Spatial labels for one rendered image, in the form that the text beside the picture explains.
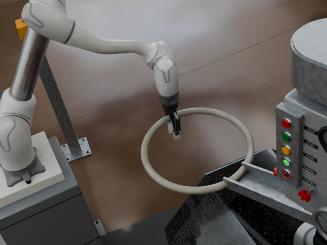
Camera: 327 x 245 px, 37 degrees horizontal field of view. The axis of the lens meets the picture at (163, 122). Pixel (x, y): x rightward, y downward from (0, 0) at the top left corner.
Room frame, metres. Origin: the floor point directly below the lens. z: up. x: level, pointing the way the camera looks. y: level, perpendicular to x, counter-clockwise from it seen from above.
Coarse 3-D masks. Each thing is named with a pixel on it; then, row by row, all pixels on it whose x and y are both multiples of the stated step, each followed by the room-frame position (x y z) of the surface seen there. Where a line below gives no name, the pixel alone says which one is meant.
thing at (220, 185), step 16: (192, 112) 1.73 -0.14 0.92; (208, 112) 1.71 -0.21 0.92; (224, 112) 1.69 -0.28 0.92; (240, 128) 1.58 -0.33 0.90; (144, 144) 1.58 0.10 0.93; (144, 160) 1.48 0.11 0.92; (160, 176) 1.38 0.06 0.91; (240, 176) 1.32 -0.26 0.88; (192, 192) 1.28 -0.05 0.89; (208, 192) 1.27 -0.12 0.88
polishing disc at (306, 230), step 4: (304, 224) 1.07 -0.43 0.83; (308, 224) 1.06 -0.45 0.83; (300, 228) 1.05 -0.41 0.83; (304, 228) 1.05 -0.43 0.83; (308, 228) 1.05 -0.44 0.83; (312, 228) 1.04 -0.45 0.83; (296, 232) 1.04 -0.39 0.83; (300, 232) 1.04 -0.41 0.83; (304, 232) 1.03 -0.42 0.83; (308, 232) 1.03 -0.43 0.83; (312, 232) 1.03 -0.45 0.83; (296, 236) 1.02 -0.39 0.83; (300, 236) 1.02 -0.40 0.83; (304, 236) 1.02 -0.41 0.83; (308, 236) 1.01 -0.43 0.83; (312, 236) 1.01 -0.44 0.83; (296, 240) 1.01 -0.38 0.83; (300, 240) 1.00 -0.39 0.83; (304, 240) 1.00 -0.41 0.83; (308, 240) 1.00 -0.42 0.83; (296, 244) 0.99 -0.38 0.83; (300, 244) 0.99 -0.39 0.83; (304, 244) 0.99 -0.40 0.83; (308, 244) 0.98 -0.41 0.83; (312, 244) 0.98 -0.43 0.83
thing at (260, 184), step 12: (252, 168) 1.32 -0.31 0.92; (228, 180) 1.28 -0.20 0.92; (240, 180) 1.30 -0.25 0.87; (252, 180) 1.28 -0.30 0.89; (264, 180) 1.26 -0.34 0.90; (276, 180) 1.22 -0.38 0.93; (240, 192) 1.23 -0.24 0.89; (252, 192) 1.18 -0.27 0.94; (264, 192) 1.19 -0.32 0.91; (276, 192) 1.17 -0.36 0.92; (276, 204) 1.08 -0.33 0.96; (288, 204) 1.05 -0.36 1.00; (300, 216) 1.00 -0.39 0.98; (324, 228) 0.92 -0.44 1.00
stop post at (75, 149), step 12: (24, 24) 2.65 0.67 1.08; (24, 36) 2.62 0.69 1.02; (48, 72) 2.65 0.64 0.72; (48, 84) 2.64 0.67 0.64; (48, 96) 2.64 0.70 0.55; (60, 96) 2.65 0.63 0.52; (60, 108) 2.65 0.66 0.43; (60, 120) 2.64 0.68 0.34; (72, 132) 2.65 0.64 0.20; (72, 144) 2.64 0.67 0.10; (84, 144) 2.72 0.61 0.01; (72, 156) 2.62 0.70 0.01; (84, 156) 2.59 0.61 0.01
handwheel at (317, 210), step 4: (316, 208) 0.84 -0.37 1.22; (320, 208) 0.83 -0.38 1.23; (324, 208) 0.82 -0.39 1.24; (316, 212) 0.83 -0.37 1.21; (320, 212) 0.83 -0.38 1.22; (324, 212) 0.82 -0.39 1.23; (312, 216) 0.84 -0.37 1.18; (316, 216) 0.84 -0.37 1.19; (320, 216) 0.83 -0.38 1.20; (324, 216) 0.82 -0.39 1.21; (312, 220) 0.84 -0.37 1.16; (316, 220) 0.84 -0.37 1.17; (324, 220) 0.82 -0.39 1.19; (316, 224) 0.83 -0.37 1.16; (320, 224) 0.84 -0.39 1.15; (316, 228) 0.83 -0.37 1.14; (320, 228) 0.83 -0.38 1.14; (320, 232) 0.82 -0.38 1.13; (324, 232) 0.82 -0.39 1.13; (324, 236) 0.81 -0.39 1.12
